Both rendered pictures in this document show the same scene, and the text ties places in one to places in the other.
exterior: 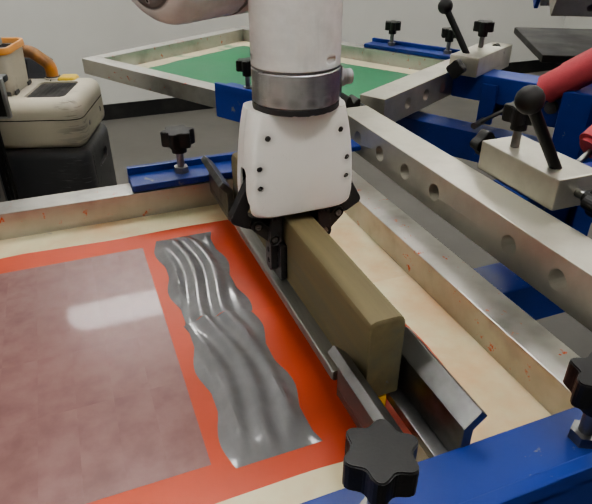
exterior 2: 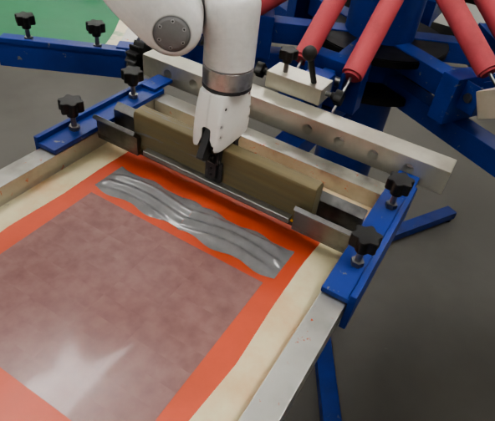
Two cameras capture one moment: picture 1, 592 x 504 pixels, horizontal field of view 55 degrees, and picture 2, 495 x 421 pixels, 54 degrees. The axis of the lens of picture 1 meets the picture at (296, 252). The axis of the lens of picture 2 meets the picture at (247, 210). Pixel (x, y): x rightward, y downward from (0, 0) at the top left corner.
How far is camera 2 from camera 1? 0.46 m
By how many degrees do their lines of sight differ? 36
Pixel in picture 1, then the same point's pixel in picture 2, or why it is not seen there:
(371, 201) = not seen: hidden behind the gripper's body
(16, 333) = (84, 273)
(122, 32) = not seen: outside the picture
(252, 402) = (254, 249)
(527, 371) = (346, 188)
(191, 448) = (247, 281)
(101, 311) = (119, 240)
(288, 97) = (239, 85)
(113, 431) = (205, 291)
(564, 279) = (338, 139)
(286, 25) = (242, 49)
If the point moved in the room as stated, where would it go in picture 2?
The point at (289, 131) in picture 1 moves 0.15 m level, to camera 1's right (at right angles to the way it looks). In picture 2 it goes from (234, 102) to (308, 82)
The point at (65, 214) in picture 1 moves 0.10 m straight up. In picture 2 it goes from (14, 186) to (0, 134)
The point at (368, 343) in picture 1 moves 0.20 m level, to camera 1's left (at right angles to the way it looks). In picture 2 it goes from (313, 199) to (205, 249)
